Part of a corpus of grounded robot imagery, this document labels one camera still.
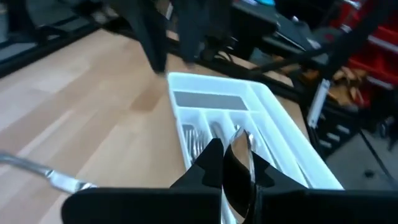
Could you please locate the red storage bin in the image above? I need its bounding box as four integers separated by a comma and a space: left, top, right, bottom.
329, 0, 398, 86

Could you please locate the black metal bar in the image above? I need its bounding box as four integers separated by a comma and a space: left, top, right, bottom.
248, 46, 333, 75

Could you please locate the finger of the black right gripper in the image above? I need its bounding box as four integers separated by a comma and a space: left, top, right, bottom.
124, 0, 169, 74
175, 0, 209, 63

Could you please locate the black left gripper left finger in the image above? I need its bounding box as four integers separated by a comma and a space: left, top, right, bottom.
61, 138, 224, 224

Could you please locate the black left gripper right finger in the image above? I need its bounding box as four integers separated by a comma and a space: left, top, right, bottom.
250, 151, 398, 224

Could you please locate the white plastic cutlery tray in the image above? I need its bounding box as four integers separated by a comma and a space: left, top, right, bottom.
167, 72, 345, 190

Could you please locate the white aluminium bracket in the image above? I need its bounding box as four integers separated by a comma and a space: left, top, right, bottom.
306, 78, 331, 129

